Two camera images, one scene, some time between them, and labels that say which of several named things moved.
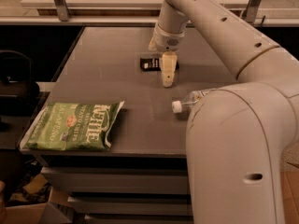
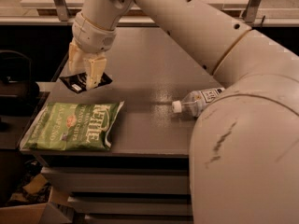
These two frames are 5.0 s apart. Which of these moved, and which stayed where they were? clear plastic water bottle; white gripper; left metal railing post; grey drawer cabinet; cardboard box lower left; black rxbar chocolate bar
Moved: black rxbar chocolate bar; white gripper
Stayed: clear plastic water bottle; left metal railing post; cardboard box lower left; grey drawer cabinet
